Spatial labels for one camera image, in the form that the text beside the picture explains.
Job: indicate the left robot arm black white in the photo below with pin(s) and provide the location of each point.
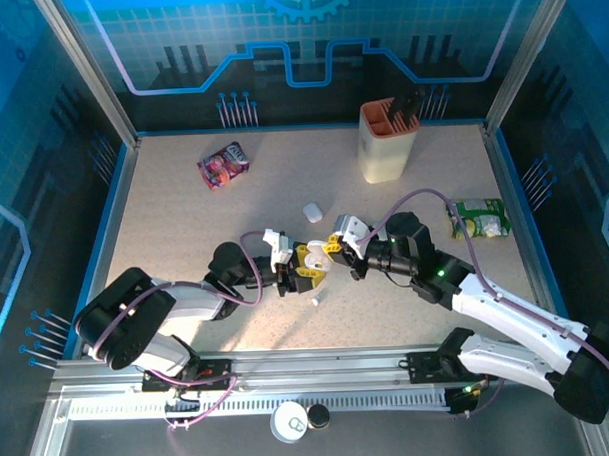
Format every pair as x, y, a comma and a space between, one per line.
127, 314

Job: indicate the pink snack bag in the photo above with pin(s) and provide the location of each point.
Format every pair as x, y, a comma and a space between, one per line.
223, 166

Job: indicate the green snack bag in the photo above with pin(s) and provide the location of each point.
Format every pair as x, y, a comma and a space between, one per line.
484, 219

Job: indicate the black round cap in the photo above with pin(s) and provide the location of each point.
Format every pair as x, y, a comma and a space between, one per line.
318, 416

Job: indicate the beige utensil holder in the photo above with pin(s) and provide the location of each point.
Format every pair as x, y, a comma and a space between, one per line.
384, 155

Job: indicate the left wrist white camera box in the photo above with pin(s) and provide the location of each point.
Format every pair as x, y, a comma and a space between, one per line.
277, 246

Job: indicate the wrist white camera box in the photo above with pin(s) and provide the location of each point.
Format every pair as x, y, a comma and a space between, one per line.
277, 246
352, 226

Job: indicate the white earbud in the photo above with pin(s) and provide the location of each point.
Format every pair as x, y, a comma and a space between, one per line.
315, 301

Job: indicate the aluminium frame post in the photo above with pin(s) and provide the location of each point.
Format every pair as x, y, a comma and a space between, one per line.
90, 70
526, 55

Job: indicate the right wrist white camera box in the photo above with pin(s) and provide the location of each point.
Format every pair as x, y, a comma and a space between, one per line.
352, 226

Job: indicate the aluminium mounting rail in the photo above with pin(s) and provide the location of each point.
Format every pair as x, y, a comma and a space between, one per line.
314, 368

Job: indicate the white tin can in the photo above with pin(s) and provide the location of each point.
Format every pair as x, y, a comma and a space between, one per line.
289, 422

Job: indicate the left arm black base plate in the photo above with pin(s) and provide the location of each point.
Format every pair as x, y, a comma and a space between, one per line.
215, 378

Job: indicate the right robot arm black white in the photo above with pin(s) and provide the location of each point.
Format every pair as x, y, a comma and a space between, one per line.
513, 316

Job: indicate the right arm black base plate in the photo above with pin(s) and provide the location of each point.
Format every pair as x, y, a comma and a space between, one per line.
424, 369

